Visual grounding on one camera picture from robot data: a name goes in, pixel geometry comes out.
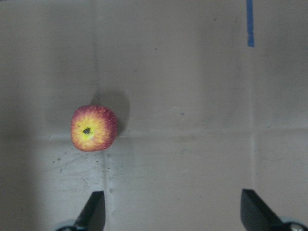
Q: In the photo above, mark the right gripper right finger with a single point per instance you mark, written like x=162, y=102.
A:
x=256, y=215

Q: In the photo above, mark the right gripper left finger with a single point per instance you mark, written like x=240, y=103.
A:
x=92, y=216

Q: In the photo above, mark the red yellow apple carried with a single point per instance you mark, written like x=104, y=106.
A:
x=93, y=128

